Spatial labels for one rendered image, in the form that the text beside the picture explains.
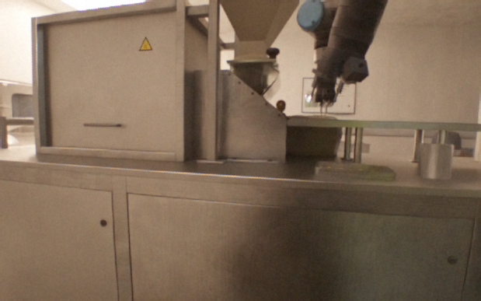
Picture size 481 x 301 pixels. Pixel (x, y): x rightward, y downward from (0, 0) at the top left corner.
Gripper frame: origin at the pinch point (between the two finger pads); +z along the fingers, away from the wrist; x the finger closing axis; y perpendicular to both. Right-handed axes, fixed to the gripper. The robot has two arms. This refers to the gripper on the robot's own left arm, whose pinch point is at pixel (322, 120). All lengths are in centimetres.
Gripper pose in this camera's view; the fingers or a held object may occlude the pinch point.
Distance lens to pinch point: 96.3
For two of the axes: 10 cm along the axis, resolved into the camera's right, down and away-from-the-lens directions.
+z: -0.2, 9.9, 1.0
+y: -2.0, 1.0, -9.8
